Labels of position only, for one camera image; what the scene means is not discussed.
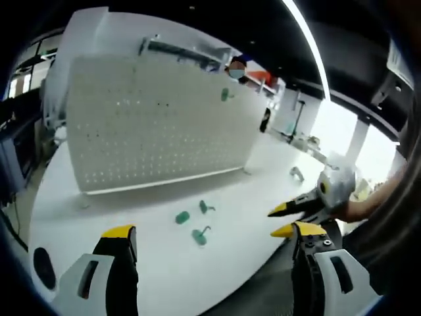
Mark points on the green hook assembly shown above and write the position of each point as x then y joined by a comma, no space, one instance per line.
199,236
182,217
204,206
225,94

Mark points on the black kick scooter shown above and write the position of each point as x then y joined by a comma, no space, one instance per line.
297,121

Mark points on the black metal rail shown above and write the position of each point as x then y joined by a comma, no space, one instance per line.
184,50

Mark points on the white ceiling light strip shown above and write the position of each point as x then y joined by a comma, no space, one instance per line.
310,36

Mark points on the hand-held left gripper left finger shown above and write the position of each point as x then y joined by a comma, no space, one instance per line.
120,273

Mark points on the black oval table grommet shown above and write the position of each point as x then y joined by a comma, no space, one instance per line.
44,268

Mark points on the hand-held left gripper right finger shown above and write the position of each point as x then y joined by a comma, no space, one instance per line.
309,279

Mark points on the small grey clip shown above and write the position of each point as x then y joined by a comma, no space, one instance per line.
297,173

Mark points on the white desk partition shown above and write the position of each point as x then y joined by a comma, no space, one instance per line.
108,29

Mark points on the dark desk cabinet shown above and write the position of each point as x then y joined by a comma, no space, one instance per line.
19,154

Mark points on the black slim object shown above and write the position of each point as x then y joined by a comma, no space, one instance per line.
265,120

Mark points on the person's dark clothing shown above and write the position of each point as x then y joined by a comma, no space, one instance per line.
394,237

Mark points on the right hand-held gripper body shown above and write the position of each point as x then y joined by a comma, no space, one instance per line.
338,187

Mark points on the person's right hand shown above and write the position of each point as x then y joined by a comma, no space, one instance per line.
343,213

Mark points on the orange object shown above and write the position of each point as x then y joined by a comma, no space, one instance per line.
268,78

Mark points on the white perforated mounting plate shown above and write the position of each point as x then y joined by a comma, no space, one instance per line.
148,131

